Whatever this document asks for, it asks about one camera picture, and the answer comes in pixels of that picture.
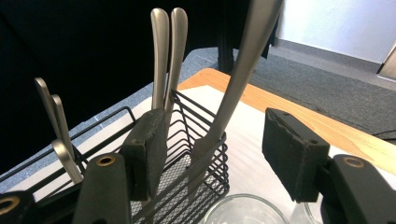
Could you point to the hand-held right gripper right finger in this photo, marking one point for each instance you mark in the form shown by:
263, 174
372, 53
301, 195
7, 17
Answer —
292, 155

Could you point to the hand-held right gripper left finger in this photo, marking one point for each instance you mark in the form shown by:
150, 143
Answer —
144, 155

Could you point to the silver table knife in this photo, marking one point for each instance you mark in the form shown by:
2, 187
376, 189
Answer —
246, 62

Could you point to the wooden table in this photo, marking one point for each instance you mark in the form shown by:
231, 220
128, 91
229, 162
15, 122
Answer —
311, 121

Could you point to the clear drinking glass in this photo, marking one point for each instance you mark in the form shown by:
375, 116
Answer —
246, 211
306, 214

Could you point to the black metal stand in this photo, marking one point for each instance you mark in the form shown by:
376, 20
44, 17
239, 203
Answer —
225, 37

